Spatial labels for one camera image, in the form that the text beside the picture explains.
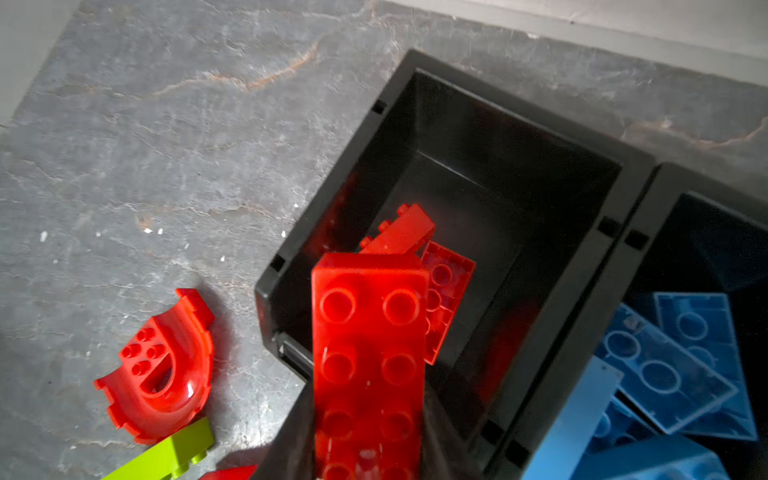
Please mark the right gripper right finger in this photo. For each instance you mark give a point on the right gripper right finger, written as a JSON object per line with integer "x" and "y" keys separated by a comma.
{"x": 443, "y": 452}

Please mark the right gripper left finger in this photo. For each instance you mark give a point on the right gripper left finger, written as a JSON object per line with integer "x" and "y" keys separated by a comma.
{"x": 291, "y": 454}

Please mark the green lego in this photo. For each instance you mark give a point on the green lego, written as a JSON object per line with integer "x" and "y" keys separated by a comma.
{"x": 170, "y": 458}

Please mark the red arch lego piece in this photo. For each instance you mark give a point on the red arch lego piece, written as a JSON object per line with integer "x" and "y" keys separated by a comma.
{"x": 166, "y": 371}

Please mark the red lego brick stack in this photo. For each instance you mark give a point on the red lego brick stack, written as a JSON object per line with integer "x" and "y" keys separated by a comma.
{"x": 369, "y": 338}

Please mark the red long lego brick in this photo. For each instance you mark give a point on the red long lego brick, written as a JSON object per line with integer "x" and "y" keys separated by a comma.
{"x": 405, "y": 235}

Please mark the left black storage bin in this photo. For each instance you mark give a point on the left black storage bin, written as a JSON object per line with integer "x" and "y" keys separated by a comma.
{"x": 535, "y": 200}

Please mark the black storage bin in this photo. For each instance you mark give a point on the black storage bin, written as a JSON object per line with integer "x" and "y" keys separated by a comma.
{"x": 535, "y": 200}
{"x": 689, "y": 233}

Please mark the right black storage bin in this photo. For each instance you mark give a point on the right black storage bin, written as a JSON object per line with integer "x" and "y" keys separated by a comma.
{"x": 689, "y": 233}

